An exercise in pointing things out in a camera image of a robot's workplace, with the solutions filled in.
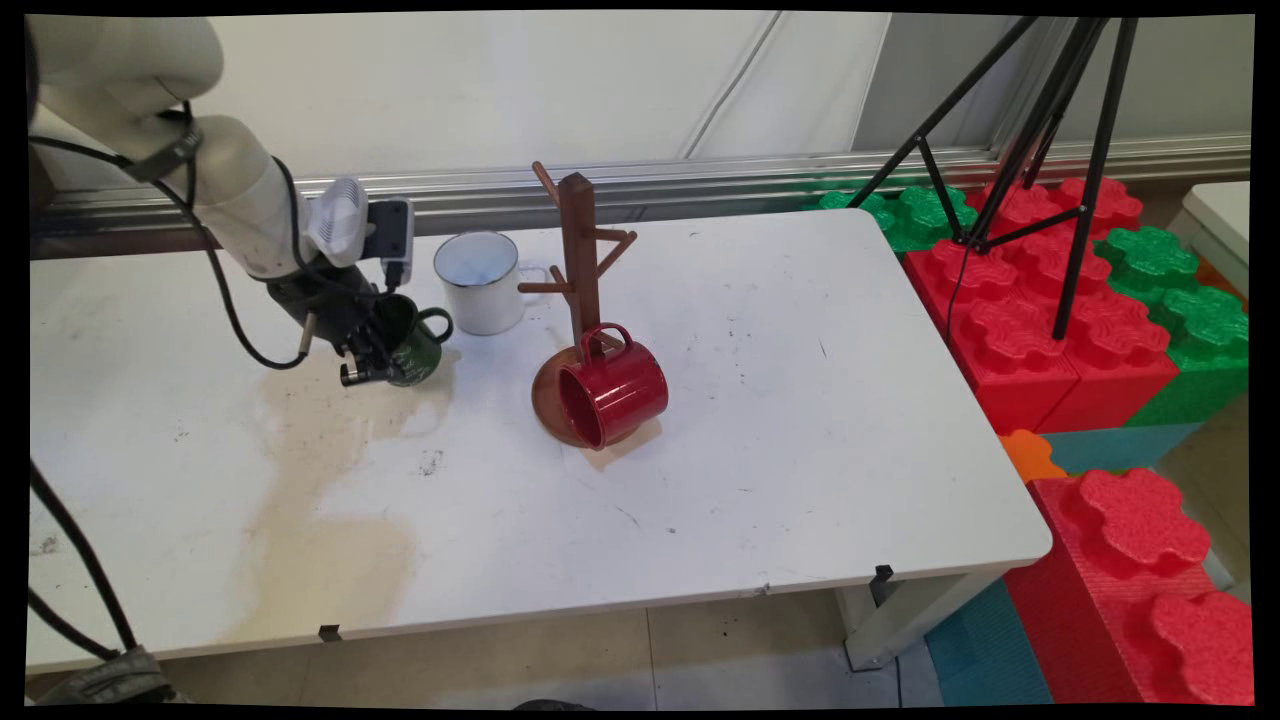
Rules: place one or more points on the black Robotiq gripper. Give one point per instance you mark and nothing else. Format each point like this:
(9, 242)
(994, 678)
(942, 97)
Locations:
(335, 310)

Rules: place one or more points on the green enamel mug white print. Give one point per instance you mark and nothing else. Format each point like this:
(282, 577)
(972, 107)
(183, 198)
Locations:
(420, 355)

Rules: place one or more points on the brown wooden mug tree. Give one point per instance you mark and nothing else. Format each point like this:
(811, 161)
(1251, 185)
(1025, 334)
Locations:
(578, 250)

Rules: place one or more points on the red enamel mug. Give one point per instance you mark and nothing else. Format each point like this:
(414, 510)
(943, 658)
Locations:
(630, 395)

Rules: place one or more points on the green foam building block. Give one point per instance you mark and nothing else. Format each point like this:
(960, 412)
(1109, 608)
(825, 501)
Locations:
(1200, 390)
(920, 215)

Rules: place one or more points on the white table leg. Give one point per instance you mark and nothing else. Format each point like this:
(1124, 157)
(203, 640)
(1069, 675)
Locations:
(900, 620)

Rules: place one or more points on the red foam building block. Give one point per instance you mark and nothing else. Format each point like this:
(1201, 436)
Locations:
(1000, 385)
(1125, 385)

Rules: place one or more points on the teal foam mat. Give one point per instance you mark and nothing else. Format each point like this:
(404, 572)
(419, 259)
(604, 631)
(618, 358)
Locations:
(985, 650)

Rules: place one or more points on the black tripod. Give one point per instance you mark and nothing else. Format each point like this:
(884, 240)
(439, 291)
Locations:
(1095, 180)

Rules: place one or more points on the large red foam block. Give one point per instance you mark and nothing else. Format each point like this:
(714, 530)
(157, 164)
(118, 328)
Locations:
(1130, 600)

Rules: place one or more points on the white side table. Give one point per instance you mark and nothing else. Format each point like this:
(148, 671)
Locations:
(1215, 215)

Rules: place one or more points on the aluminium wall rail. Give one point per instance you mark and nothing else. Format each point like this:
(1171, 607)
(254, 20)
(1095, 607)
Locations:
(720, 172)

